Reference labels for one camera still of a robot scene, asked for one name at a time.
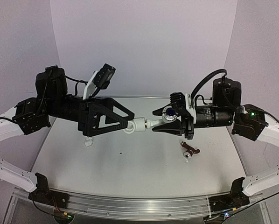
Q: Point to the aluminium front rail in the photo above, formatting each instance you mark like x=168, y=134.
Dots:
x=73, y=208

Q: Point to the white elbow fitting far left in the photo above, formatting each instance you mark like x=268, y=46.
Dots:
x=88, y=141

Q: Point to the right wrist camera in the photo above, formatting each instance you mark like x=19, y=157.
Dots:
x=183, y=105

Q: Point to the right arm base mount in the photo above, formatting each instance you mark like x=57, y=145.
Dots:
x=234, y=199

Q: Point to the white elbow fitting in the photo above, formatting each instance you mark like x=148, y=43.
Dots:
x=135, y=125

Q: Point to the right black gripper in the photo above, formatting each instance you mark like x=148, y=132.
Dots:
x=189, y=119

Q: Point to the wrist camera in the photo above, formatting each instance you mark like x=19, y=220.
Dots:
x=100, y=80
x=183, y=105

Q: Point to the white faucet chrome knob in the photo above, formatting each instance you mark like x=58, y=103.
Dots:
x=171, y=116

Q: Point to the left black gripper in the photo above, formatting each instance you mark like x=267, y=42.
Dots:
x=88, y=117

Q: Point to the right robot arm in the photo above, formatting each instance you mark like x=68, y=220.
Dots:
x=226, y=109

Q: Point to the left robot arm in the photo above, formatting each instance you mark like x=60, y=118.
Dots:
x=52, y=100

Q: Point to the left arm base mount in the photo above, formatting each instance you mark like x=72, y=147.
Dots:
x=43, y=194

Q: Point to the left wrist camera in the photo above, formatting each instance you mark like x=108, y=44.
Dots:
x=100, y=80

